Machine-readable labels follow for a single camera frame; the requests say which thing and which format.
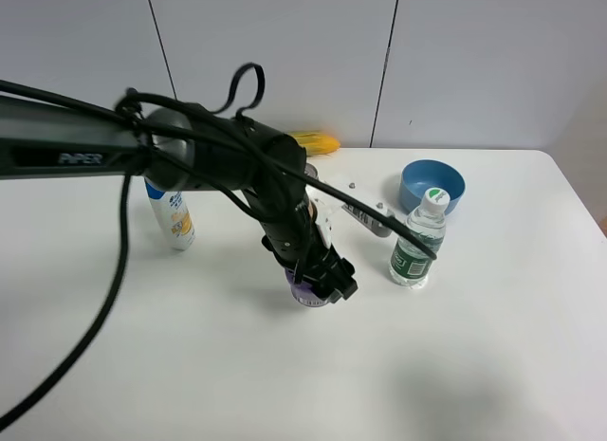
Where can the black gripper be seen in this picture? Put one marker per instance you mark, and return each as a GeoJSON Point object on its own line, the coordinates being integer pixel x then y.
{"type": "Point", "coordinates": [299, 246]}

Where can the purple air freshener jar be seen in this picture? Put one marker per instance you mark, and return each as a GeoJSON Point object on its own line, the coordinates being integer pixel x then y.
{"type": "Point", "coordinates": [302, 292]}

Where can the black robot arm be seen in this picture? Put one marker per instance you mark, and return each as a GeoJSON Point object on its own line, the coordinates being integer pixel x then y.
{"type": "Point", "coordinates": [179, 147]}

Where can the clear water bottle green label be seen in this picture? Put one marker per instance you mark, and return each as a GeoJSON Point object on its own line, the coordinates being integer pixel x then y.
{"type": "Point", "coordinates": [409, 265]}

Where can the orange drink can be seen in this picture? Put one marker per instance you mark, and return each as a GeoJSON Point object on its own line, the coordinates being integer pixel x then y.
{"type": "Point", "coordinates": [311, 171]}

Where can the blue plastic bowl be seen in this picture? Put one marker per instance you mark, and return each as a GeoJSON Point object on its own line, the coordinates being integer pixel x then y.
{"type": "Point", "coordinates": [421, 175]}

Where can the yellow corn cob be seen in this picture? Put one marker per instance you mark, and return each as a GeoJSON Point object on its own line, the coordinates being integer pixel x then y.
{"type": "Point", "coordinates": [316, 143]}

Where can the white blue shampoo bottle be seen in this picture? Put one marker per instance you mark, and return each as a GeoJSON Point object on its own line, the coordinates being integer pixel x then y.
{"type": "Point", "coordinates": [172, 216]}

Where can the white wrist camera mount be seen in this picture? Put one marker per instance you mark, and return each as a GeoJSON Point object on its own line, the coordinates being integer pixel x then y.
{"type": "Point", "coordinates": [343, 193]}

